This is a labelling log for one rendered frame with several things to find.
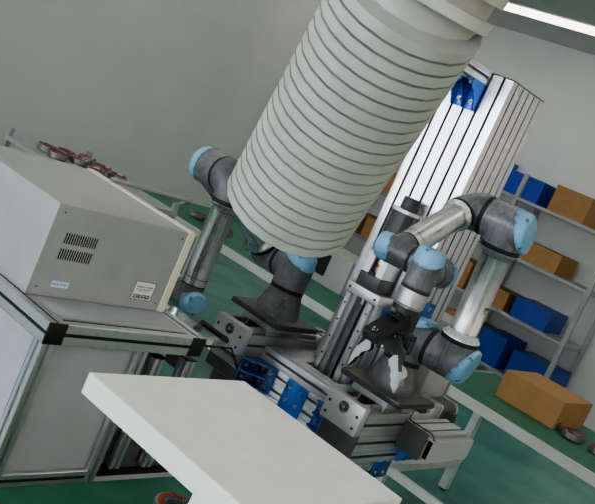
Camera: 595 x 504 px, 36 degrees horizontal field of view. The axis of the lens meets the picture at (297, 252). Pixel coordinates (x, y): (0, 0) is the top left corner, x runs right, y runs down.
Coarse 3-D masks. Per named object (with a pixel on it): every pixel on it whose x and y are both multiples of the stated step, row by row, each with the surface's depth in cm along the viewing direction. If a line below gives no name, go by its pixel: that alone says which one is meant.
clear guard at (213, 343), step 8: (176, 312) 240; (184, 320) 235; (192, 320) 239; (192, 328) 231; (200, 328) 235; (208, 336) 231; (216, 336) 234; (208, 344) 224; (216, 344) 227; (224, 344) 230; (216, 352) 239; (224, 352) 235; (232, 352) 231; (232, 360) 234
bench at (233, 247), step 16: (192, 208) 645; (208, 208) 679; (192, 224) 581; (240, 240) 601; (240, 256) 548; (256, 272) 539; (320, 288) 556; (304, 304) 513; (320, 304) 508; (336, 304) 528
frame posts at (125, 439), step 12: (156, 360) 202; (180, 360) 211; (192, 360) 210; (144, 372) 203; (156, 372) 204; (180, 372) 210; (120, 432) 206; (120, 444) 205; (108, 456) 206; (120, 456) 206; (144, 456) 213
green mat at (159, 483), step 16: (112, 480) 205; (128, 480) 209; (144, 480) 212; (160, 480) 216; (176, 480) 219; (0, 496) 179; (16, 496) 182; (32, 496) 184; (48, 496) 187; (64, 496) 190; (80, 496) 192; (96, 496) 195; (112, 496) 198; (128, 496) 201; (144, 496) 205
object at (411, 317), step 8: (392, 304) 220; (400, 312) 220; (408, 312) 217; (416, 312) 218; (408, 320) 221; (416, 320) 223; (408, 328) 222; (392, 336) 218; (400, 336) 218; (408, 336) 220; (416, 336) 223; (384, 344) 219; (392, 344) 218; (408, 344) 222; (408, 352) 223
